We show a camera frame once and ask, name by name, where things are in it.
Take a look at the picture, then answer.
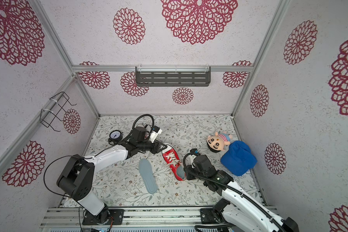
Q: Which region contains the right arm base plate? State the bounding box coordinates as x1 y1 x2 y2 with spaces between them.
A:
200 208 226 224

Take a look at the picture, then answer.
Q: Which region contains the grey wall shelf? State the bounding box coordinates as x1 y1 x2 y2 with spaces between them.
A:
135 66 211 87

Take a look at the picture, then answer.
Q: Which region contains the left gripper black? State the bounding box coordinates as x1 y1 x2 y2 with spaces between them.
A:
138 139 168 154

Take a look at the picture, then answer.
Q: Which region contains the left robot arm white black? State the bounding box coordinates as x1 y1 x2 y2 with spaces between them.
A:
56 126 167 225

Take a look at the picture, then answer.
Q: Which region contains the black wire wall rack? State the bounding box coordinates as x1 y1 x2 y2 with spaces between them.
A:
39 91 76 132

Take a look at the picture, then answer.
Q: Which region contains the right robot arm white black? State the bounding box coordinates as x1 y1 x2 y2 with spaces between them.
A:
183 149 299 232

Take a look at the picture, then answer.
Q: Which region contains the blue cap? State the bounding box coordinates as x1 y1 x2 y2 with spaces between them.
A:
220 141 257 177

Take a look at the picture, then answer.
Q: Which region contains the plush doll head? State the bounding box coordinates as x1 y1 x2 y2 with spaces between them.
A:
206 132 233 153

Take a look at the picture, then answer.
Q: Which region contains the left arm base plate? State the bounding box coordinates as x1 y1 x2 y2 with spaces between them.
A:
82 209 125 226

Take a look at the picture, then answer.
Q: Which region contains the light blue insole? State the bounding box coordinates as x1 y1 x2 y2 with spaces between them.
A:
138 159 158 194
177 165 186 181

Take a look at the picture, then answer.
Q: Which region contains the black pressure gauge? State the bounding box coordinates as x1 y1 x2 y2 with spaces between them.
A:
108 130 123 145

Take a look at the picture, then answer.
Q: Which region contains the aluminium front rail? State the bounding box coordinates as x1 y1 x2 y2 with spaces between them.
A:
39 205 283 230

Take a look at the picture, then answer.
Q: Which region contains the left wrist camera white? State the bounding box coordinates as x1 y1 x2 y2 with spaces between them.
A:
149 126 162 143

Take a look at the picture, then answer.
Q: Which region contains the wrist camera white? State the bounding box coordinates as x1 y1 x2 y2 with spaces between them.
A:
190 148 200 157
149 126 162 143

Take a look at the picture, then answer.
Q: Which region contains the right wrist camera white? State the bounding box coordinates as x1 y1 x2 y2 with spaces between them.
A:
190 148 200 157

